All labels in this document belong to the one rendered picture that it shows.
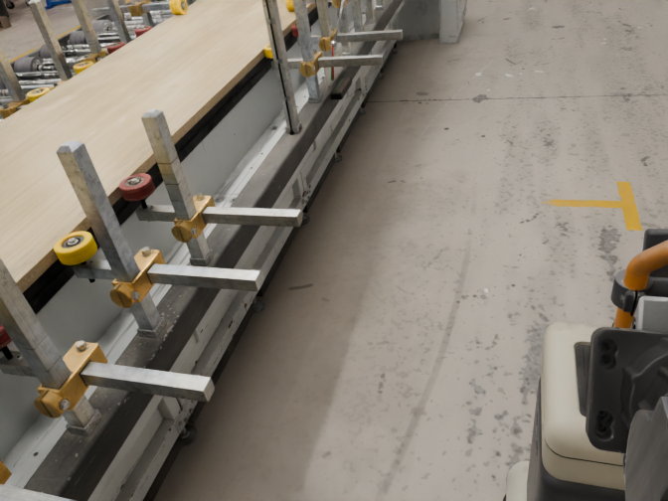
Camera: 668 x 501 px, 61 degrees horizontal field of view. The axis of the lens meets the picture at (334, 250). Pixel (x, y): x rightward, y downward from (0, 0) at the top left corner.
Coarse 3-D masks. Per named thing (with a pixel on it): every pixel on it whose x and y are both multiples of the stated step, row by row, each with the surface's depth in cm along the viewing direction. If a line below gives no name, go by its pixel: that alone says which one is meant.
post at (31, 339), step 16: (0, 272) 84; (0, 288) 85; (16, 288) 87; (0, 304) 86; (16, 304) 88; (0, 320) 88; (16, 320) 88; (32, 320) 91; (16, 336) 90; (32, 336) 91; (48, 336) 94; (32, 352) 92; (48, 352) 94; (32, 368) 95; (48, 368) 94; (64, 368) 98; (48, 384) 97; (80, 400) 102; (64, 416) 103; (80, 416) 102
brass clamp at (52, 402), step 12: (72, 348) 105; (96, 348) 104; (72, 360) 102; (84, 360) 102; (96, 360) 104; (72, 372) 100; (72, 384) 99; (84, 384) 102; (48, 396) 96; (60, 396) 97; (72, 396) 99; (36, 408) 98; (48, 408) 96; (60, 408) 97; (72, 408) 99
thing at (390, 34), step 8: (360, 32) 229; (368, 32) 227; (376, 32) 226; (384, 32) 224; (392, 32) 223; (400, 32) 222; (312, 40) 233; (336, 40) 231; (344, 40) 230; (352, 40) 229; (360, 40) 228; (368, 40) 227; (376, 40) 226; (384, 40) 226
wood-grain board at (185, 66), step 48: (240, 0) 288; (144, 48) 239; (192, 48) 229; (240, 48) 220; (48, 96) 204; (96, 96) 197; (144, 96) 190; (192, 96) 183; (0, 144) 173; (48, 144) 168; (96, 144) 162; (144, 144) 158; (0, 192) 146; (48, 192) 142; (0, 240) 126; (48, 240) 123
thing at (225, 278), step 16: (80, 272) 123; (96, 272) 122; (112, 272) 121; (160, 272) 117; (176, 272) 116; (192, 272) 115; (208, 272) 115; (224, 272) 114; (240, 272) 113; (256, 272) 112; (224, 288) 114; (240, 288) 113; (256, 288) 112
